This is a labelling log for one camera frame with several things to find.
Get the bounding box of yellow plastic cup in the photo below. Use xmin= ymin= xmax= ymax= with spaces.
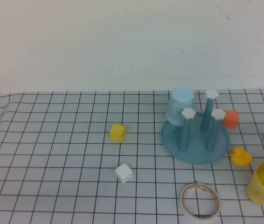
xmin=246 ymin=161 xmax=264 ymax=206

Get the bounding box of blue cup stand with pegs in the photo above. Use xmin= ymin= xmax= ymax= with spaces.
xmin=160 ymin=89 xmax=230 ymax=165

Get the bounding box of light blue plastic cup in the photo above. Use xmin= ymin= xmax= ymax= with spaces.
xmin=165 ymin=86 xmax=195 ymax=126

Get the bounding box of yellow rubber duck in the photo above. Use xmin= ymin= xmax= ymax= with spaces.
xmin=230 ymin=146 xmax=253 ymax=167

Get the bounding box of orange cube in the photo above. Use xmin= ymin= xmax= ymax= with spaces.
xmin=222 ymin=110 xmax=240 ymax=128

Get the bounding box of white tape roll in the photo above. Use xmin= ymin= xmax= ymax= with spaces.
xmin=180 ymin=182 xmax=222 ymax=220

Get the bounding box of white cube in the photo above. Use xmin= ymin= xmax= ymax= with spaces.
xmin=114 ymin=163 xmax=133 ymax=184

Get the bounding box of yellow cube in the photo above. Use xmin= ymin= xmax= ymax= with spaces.
xmin=109 ymin=124 xmax=126 ymax=143

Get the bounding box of grey checkered tablecloth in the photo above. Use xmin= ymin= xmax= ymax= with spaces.
xmin=0 ymin=88 xmax=264 ymax=224

